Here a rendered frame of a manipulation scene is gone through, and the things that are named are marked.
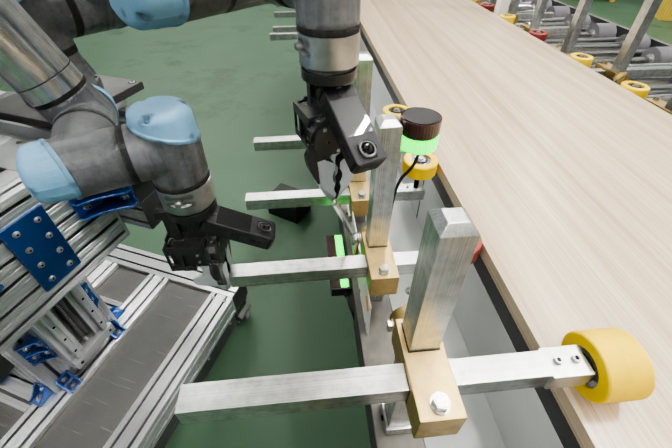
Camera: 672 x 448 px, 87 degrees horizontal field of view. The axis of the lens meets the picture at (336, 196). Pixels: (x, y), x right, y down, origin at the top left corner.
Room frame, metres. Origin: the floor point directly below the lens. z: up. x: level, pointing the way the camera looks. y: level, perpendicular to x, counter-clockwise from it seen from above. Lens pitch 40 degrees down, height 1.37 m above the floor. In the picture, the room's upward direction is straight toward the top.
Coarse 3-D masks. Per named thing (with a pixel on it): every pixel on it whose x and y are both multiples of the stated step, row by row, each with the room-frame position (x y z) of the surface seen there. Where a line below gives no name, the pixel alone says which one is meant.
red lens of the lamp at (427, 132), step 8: (400, 120) 0.47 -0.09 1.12; (440, 120) 0.46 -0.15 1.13; (408, 128) 0.45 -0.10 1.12; (416, 128) 0.44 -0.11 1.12; (424, 128) 0.44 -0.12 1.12; (432, 128) 0.44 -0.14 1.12; (440, 128) 0.46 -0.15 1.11; (408, 136) 0.45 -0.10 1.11; (416, 136) 0.44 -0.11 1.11; (424, 136) 0.44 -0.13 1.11; (432, 136) 0.45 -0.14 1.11
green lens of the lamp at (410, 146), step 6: (402, 138) 0.46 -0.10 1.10; (402, 144) 0.46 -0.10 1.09; (408, 144) 0.45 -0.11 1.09; (414, 144) 0.44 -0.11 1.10; (420, 144) 0.44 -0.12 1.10; (426, 144) 0.44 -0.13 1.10; (432, 144) 0.45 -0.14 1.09; (408, 150) 0.45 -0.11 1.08; (414, 150) 0.44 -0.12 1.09; (420, 150) 0.44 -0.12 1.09; (426, 150) 0.44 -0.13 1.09; (432, 150) 0.45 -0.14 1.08
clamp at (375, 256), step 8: (360, 232) 0.51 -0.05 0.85; (360, 248) 0.49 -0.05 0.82; (368, 248) 0.45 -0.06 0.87; (376, 248) 0.45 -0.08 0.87; (384, 248) 0.45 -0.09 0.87; (368, 256) 0.43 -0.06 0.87; (376, 256) 0.43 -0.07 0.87; (384, 256) 0.43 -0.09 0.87; (392, 256) 0.43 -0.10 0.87; (368, 264) 0.41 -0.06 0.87; (376, 264) 0.41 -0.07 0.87; (392, 264) 0.41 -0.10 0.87; (368, 272) 0.40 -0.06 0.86; (376, 272) 0.39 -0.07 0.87; (392, 272) 0.39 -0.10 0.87; (368, 280) 0.40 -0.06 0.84; (376, 280) 0.38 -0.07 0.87; (384, 280) 0.38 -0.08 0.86; (392, 280) 0.38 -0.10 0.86; (368, 288) 0.39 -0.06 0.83; (376, 288) 0.38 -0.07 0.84; (384, 288) 0.38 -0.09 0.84; (392, 288) 0.38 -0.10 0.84
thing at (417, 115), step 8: (408, 112) 0.48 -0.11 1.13; (416, 112) 0.48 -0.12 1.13; (424, 112) 0.48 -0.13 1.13; (432, 112) 0.48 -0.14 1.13; (408, 120) 0.46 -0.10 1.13; (416, 120) 0.46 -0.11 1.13; (424, 120) 0.46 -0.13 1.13; (432, 120) 0.46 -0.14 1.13; (400, 152) 0.45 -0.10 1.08; (400, 160) 0.45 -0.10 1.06; (416, 160) 0.47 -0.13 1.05; (392, 208) 0.47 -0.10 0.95
